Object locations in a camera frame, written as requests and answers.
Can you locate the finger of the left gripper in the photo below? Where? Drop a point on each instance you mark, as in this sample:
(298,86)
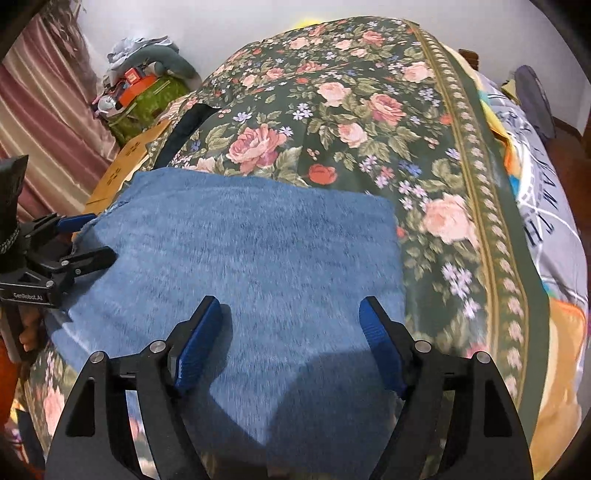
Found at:
(84,263)
(73,224)

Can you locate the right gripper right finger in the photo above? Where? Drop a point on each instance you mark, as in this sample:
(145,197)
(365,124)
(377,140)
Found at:
(485,439)

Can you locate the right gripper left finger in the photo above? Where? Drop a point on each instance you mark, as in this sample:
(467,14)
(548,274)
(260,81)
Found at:
(93,439)

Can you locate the blue denim jeans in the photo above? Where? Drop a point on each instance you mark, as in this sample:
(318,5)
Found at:
(290,381)

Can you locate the bamboo lap desk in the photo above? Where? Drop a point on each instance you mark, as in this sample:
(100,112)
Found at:
(121,169)

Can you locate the green floral storage box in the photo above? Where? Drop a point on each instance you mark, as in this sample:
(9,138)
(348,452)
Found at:
(144,109)

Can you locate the orange box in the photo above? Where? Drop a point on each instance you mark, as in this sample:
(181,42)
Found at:
(130,93)

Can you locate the striped pink gold curtain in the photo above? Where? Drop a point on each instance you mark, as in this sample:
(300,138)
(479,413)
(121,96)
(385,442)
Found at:
(47,86)

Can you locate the black folded garment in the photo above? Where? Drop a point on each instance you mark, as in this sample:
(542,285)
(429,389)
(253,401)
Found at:
(187,125)

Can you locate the pile of grey clothes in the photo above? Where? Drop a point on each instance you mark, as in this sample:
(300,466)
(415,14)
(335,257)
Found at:
(130,45)

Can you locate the grey neck pillow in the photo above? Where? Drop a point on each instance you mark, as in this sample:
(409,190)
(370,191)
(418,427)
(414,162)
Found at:
(166,61)

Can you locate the white printed bed sheet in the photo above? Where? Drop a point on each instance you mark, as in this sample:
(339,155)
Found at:
(558,255)

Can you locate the yellow foam tube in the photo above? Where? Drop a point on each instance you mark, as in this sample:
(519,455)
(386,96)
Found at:
(307,22)

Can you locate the floral green quilt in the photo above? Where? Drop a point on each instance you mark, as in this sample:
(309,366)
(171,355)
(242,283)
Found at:
(377,106)

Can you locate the purple grey backpack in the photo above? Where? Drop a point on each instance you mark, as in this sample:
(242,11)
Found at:
(534,102)

